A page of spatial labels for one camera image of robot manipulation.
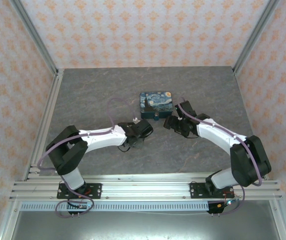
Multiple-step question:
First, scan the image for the aluminium frame upright post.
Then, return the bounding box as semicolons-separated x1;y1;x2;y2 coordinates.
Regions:
8;0;59;74
232;0;282;74

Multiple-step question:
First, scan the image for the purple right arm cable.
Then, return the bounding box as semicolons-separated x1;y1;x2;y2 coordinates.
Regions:
177;96;263;217

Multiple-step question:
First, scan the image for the aluminium frame cross rail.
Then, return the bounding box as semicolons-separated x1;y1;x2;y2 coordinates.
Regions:
9;174;283;201

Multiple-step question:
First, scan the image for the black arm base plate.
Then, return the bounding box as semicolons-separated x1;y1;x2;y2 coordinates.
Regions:
56;182;103;200
189;181;235;200

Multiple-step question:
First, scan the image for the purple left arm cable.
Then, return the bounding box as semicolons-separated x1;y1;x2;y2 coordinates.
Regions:
37;97;131;219

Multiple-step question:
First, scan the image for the starry night painted tin box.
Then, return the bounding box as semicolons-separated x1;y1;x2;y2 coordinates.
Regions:
139;91;175;120

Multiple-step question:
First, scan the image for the grey slotted cable duct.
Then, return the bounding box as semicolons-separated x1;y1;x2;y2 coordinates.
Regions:
19;201;210;213

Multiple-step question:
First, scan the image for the aluminium frame side rail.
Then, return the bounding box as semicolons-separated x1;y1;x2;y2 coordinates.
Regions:
27;69;64;176

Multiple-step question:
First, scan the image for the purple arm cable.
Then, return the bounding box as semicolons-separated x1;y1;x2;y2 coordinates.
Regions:
37;97;131;219
177;96;263;217

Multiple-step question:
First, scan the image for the grey sheet metal panel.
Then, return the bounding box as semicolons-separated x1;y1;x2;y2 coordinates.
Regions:
9;210;283;240

